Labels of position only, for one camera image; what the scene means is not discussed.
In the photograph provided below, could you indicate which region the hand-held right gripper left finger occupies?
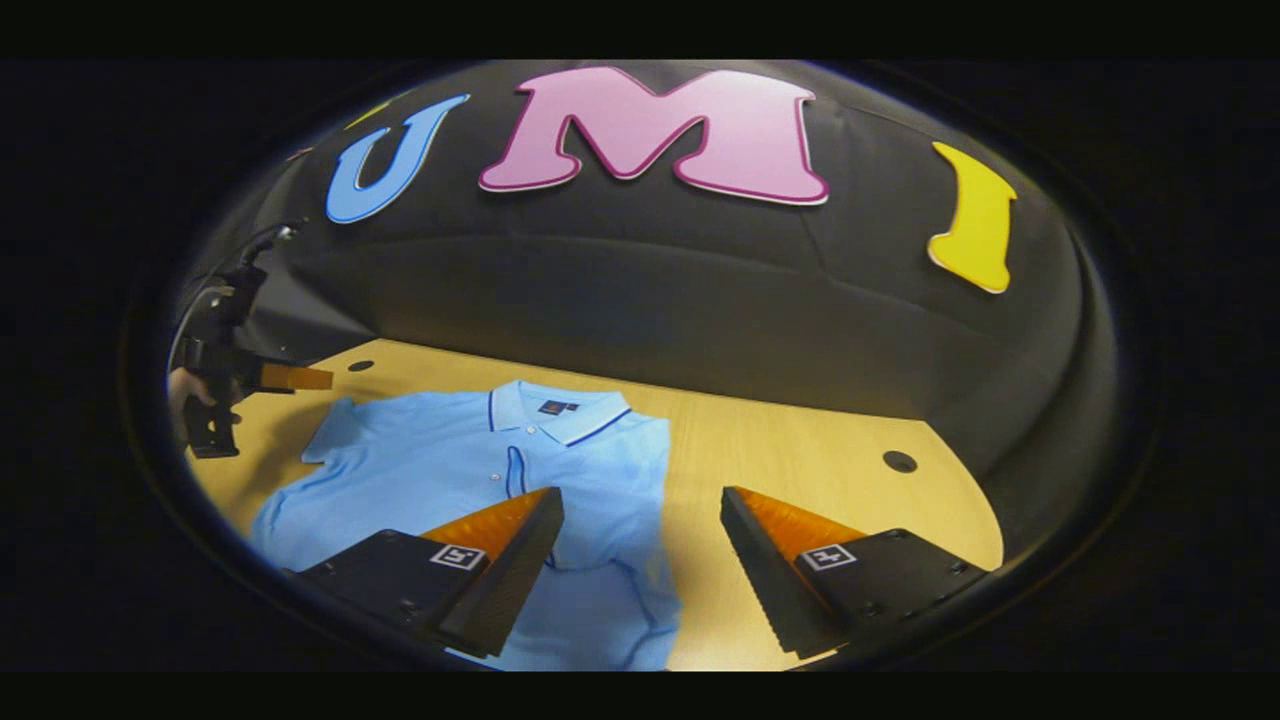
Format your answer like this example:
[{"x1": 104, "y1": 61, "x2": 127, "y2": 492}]
[{"x1": 284, "y1": 487, "x2": 567, "y2": 661}]

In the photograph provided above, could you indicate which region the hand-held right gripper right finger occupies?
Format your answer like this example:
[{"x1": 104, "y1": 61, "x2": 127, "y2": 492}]
[{"x1": 720, "y1": 487, "x2": 993, "y2": 661}]

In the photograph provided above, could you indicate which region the light blue T-shirt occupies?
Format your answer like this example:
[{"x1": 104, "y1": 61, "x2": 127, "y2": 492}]
[{"x1": 248, "y1": 380, "x2": 683, "y2": 673}]

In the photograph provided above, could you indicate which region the black backdrop cloth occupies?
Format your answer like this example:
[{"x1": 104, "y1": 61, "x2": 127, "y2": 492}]
[{"x1": 165, "y1": 60, "x2": 1121, "y2": 506}]

